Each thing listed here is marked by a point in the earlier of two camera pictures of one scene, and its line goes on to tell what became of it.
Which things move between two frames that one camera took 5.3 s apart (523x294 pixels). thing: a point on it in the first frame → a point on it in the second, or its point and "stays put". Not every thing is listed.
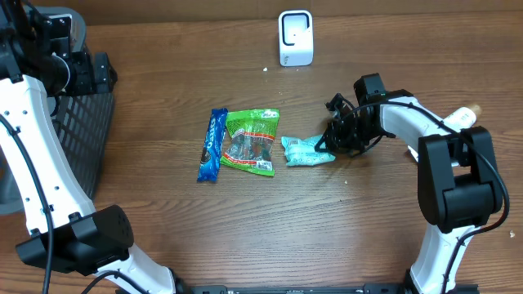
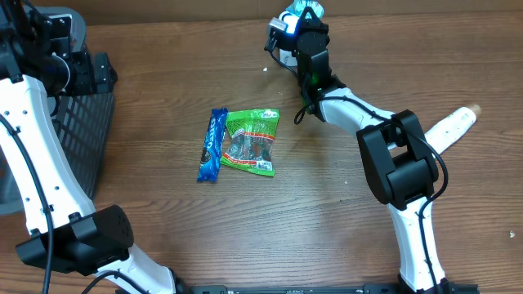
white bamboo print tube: [462, 118] stays put
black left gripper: [87, 84] stays put
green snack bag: [252, 132] stays put
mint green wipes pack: [301, 151] → [297, 6]
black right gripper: [332, 137] → [314, 20]
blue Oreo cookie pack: [209, 165] stays put
